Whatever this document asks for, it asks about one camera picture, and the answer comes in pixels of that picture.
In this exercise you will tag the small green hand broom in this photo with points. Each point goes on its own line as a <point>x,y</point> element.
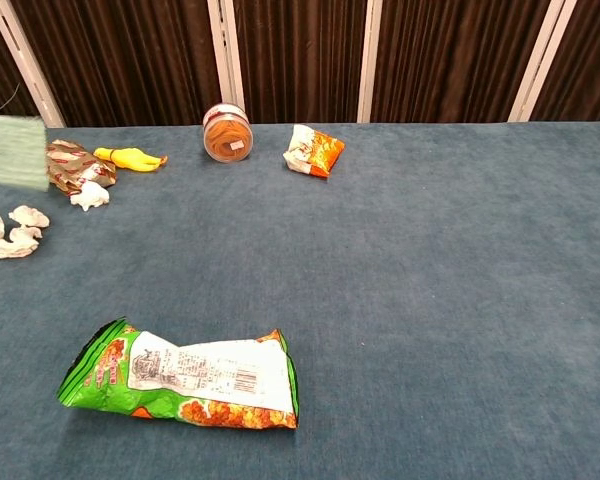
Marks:
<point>12,150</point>

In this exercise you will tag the blue felt table mat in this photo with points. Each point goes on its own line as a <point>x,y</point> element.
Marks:
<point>380,275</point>

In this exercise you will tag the orange white snack bag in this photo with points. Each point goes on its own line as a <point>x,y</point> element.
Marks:
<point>315,150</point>

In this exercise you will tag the clear jar of rubber bands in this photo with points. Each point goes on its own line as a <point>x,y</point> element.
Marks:
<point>228,137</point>

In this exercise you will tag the green snack bag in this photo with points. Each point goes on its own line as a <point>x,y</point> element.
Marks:
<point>195,380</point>

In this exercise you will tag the yellow rubber chicken toy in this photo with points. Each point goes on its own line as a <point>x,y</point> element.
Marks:
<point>127,159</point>

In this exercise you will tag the brown foil snack packet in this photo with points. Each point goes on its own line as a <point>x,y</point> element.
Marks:
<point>72,165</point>

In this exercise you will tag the dark brown curtain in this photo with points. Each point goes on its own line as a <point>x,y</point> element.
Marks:
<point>130,55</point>

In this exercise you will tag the white frame post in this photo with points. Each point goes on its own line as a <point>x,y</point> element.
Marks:
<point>27,65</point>
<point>542,60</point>
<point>369,60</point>
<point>227,55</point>

